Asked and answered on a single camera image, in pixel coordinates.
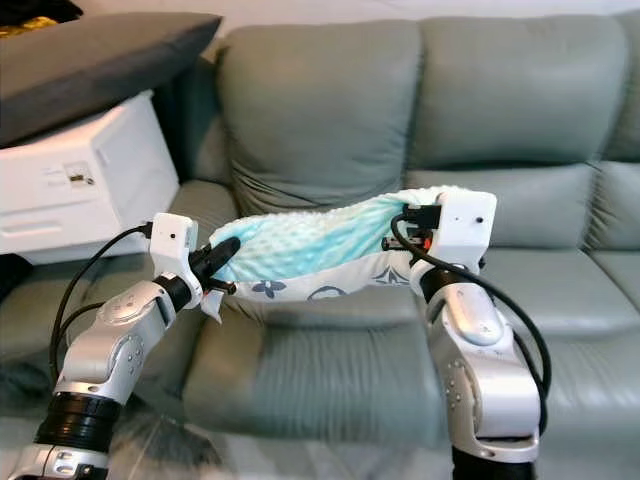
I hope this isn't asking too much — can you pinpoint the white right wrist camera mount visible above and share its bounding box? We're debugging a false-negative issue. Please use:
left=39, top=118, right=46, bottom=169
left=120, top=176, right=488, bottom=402
left=437, top=189, right=500, bottom=252

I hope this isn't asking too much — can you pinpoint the dark grey cushion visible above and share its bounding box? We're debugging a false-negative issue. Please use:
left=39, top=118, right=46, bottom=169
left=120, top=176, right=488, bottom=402
left=0, top=11, right=224, bottom=150

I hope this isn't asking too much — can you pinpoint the green leather sofa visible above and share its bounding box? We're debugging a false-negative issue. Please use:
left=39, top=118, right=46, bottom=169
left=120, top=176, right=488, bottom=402
left=0, top=14, right=640, bottom=453

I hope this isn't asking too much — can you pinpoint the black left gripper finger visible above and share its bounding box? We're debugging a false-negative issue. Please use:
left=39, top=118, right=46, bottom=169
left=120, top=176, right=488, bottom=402
left=196, top=236, right=244, bottom=285

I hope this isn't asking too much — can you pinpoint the teal dotted pillow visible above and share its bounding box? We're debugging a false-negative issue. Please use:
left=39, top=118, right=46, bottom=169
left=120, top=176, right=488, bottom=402
left=202, top=185, right=447, bottom=322

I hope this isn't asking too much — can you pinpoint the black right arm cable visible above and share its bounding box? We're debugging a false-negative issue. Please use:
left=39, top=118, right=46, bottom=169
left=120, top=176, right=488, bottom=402
left=390, top=205, right=554, bottom=433

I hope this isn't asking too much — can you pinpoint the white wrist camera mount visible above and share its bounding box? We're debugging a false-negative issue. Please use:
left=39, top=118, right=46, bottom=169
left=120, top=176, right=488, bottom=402
left=437, top=189, right=500, bottom=252
left=149, top=212, right=202, bottom=293

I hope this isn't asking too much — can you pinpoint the black and gold item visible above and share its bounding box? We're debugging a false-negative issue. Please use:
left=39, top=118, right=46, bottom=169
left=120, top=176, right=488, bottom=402
left=0, top=0, right=85, bottom=42

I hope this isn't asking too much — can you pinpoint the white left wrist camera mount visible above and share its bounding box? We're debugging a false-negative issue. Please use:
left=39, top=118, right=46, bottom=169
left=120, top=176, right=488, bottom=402
left=149, top=212, right=202, bottom=293

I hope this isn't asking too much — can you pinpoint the white box appliance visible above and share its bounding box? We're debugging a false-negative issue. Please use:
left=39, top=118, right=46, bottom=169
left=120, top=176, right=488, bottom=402
left=0, top=90, right=182, bottom=267

